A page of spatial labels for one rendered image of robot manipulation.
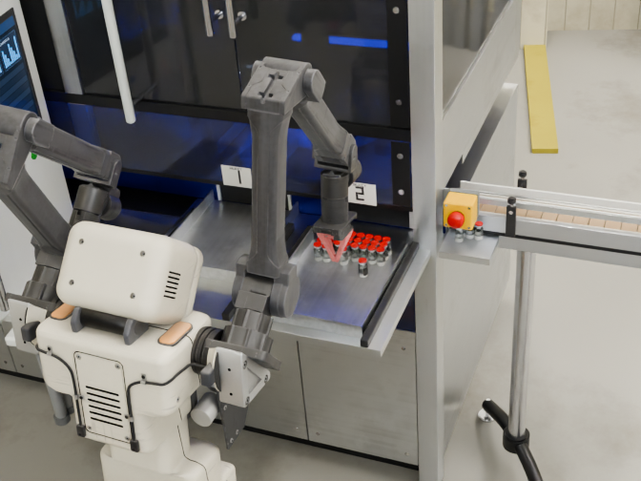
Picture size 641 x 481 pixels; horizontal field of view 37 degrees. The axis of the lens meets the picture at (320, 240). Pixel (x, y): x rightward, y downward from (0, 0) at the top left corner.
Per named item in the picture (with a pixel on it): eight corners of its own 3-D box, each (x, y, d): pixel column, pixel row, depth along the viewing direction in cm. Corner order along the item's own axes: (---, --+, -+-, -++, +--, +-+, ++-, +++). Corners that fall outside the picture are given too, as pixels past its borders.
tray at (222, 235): (213, 199, 269) (212, 189, 267) (299, 212, 260) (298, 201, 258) (154, 268, 243) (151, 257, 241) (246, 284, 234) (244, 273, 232)
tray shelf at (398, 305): (198, 203, 272) (197, 198, 270) (439, 240, 248) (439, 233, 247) (109, 304, 235) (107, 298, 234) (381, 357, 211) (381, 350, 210)
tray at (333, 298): (312, 239, 249) (311, 227, 247) (408, 254, 240) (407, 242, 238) (257, 318, 223) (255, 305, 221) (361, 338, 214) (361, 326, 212)
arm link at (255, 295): (231, 314, 167) (259, 321, 165) (248, 260, 170) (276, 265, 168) (246, 327, 175) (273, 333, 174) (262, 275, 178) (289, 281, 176)
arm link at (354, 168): (312, 140, 195) (352, 148, 193) (331, 123, 205) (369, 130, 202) (309, 195, 200) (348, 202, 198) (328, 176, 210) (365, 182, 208)
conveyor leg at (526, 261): (504, 434, 296) (513, 226, 254) (533, 440, 293) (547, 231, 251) (497, 454, 289) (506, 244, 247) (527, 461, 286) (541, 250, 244)
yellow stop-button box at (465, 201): (450, 211, 240) (450, 187, 236) (479, 216, 238) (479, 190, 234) (443, 227, 234) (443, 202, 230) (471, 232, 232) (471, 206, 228)
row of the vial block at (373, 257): (320, 251, 244) (318, 236, 241) (386, 261, 237) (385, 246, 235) (316, 256, 242) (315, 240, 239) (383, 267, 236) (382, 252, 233)
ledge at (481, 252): (452, 228, 252) (452, 221, 251) (502, 235, 247) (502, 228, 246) (438, 258, 241) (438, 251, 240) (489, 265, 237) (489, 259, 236)
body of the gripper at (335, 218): (357, 219, 207) (357, 187, 204) (341, 239, 198) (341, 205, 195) (329, 216, 209) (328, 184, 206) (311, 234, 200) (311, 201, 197)
